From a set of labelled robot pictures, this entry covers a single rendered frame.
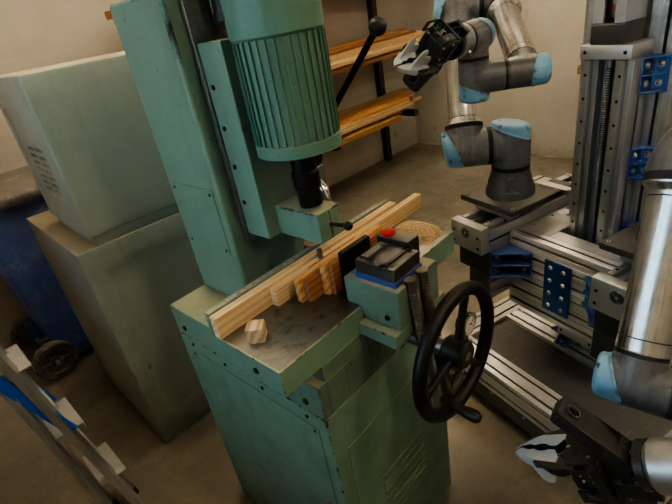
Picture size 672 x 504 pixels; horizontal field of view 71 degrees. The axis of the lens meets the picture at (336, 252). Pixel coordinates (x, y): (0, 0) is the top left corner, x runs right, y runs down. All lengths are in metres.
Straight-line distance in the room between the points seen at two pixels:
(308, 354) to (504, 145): 0.92
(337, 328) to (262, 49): 0.52
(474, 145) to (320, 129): 0.70
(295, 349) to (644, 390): 0.56
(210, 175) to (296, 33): 0.38
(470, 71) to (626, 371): 0.77
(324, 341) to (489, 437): 1.09
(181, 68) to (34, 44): 2.11
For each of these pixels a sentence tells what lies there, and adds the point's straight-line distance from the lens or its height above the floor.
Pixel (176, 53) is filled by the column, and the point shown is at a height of 1.41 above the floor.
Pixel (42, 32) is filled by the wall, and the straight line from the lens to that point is 3.13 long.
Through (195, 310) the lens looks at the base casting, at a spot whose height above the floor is 0.80.
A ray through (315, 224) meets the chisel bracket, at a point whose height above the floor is 1.05.
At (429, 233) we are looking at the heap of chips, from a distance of 1.17.
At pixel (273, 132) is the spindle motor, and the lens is 0.90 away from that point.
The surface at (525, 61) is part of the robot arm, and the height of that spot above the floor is 1.25.
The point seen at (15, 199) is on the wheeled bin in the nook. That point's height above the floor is 0.92.
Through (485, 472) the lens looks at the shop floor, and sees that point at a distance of 1.80.
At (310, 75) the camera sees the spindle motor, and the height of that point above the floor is 1.34.
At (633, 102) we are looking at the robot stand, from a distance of 1.43.
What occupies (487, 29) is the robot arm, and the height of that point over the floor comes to 1.33.
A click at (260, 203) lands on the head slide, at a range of 1.04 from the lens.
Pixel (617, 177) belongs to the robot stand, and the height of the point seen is 0.92.
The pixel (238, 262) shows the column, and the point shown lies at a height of 0.93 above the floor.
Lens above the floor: 1.45
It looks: 28 degrees down
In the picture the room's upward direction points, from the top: 10 degrees counter-clockwise
